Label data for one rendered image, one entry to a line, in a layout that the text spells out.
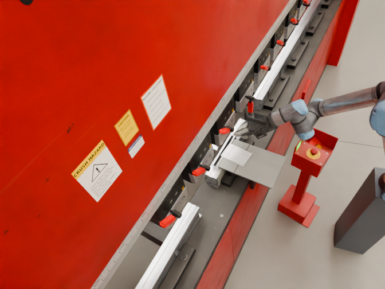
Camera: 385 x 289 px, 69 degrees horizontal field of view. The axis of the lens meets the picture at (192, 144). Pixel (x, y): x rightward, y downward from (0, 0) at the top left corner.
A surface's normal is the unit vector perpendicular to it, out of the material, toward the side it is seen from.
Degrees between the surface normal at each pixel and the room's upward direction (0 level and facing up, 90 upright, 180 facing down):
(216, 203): 0
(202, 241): 0
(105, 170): 90
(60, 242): 90
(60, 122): 90
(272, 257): 0
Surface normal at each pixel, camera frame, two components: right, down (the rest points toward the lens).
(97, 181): 0.85, 0.33
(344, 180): -0.14, -0.60
